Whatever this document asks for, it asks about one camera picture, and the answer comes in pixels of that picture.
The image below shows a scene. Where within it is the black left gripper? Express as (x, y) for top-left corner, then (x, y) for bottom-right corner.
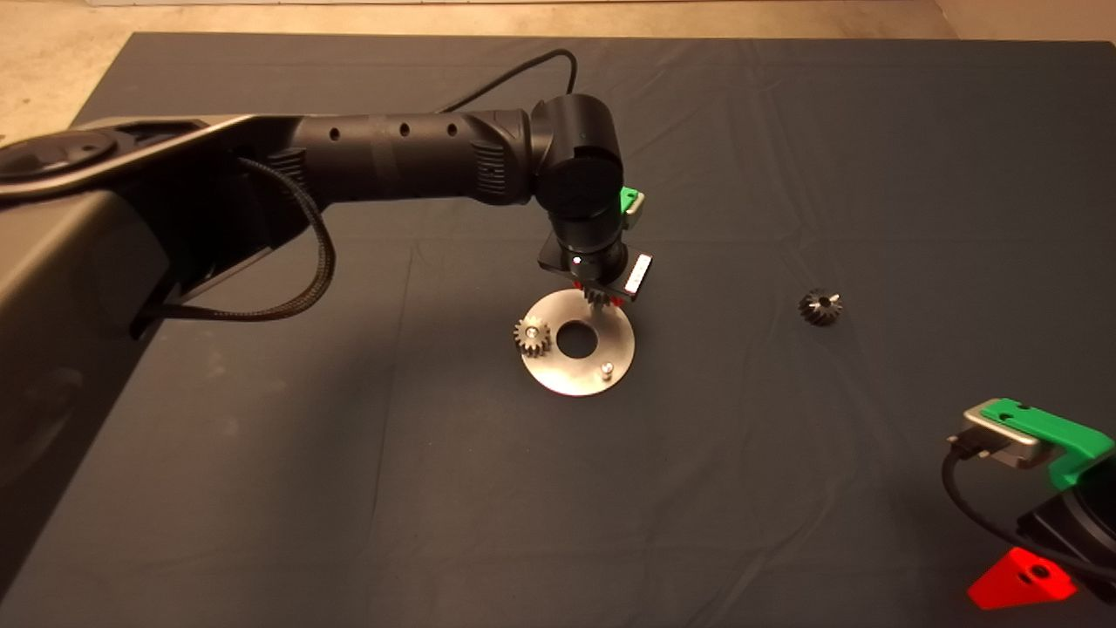
(537, 230), (655, 305)

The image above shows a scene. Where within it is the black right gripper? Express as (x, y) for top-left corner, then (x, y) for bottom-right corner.
(967, 481), (1116, 611)

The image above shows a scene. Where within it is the round metal carrier plate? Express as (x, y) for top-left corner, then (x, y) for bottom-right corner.
(521, 290), (636, 398)

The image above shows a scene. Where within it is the dark bevel gear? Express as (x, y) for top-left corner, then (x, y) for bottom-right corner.
(798, 289), (844, 329)

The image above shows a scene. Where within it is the dark grey table cloth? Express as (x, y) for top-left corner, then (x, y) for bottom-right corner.
(0, 32), (1116, 628)

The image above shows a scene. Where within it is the right black camera cable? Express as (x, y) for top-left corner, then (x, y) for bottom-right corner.
(941, 432), (1116, 584)

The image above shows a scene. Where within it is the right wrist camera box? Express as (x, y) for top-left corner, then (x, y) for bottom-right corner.
(946, 409), (1051, 470)

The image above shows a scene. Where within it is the right green camera mount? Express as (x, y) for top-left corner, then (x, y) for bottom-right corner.
(978, 398), (1116, 491)

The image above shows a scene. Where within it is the left thin black camera cable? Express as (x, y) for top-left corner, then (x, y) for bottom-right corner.
(436, 49), (580, 115)

